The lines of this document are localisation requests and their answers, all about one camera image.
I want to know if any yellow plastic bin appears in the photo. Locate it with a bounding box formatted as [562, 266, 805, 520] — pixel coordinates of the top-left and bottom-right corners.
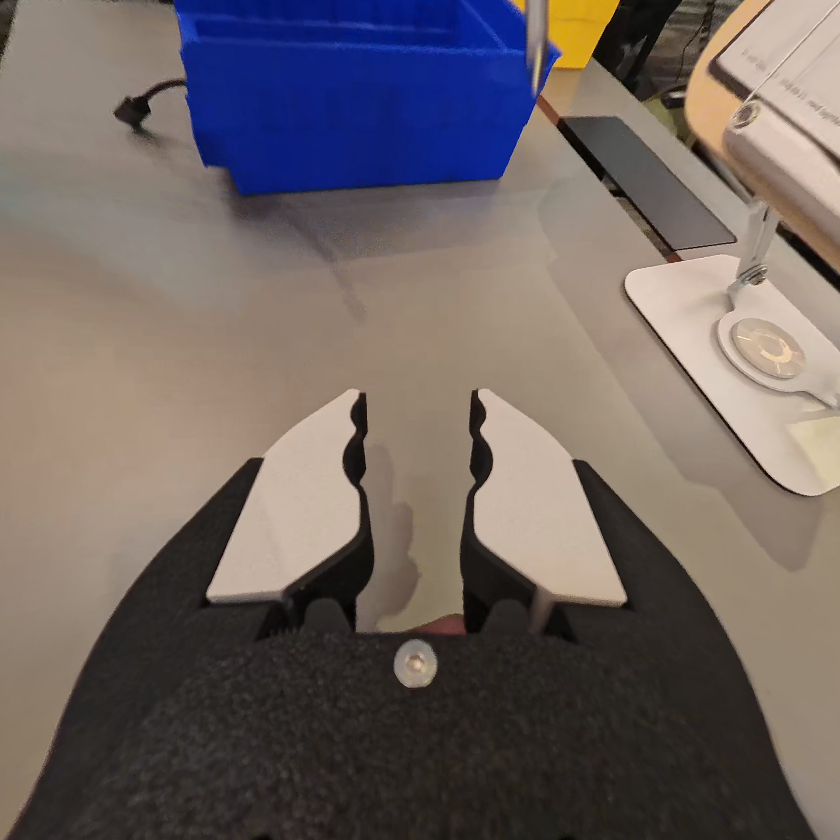
[548, 0, 622, 69]

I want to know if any black cable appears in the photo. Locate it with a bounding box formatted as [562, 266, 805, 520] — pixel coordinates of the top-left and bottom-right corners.
[113, 78, 192, 133]

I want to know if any blue plastic bin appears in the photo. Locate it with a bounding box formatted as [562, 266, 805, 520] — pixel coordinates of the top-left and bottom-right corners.
[173, 0, 563, 197]

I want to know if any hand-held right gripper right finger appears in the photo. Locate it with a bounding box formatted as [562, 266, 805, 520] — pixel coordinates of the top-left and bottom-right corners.
[459, 387, 629, 621]

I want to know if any printed instruction sheet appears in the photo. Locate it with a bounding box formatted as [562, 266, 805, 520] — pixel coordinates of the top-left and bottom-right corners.
[717, 0, 840, 165]

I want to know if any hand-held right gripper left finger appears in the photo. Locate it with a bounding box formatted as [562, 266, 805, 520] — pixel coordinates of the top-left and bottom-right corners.
[204, 388, 376, 608]

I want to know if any black desk panel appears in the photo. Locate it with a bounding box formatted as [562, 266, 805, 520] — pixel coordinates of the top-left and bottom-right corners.
[560, 116, 738, 254]

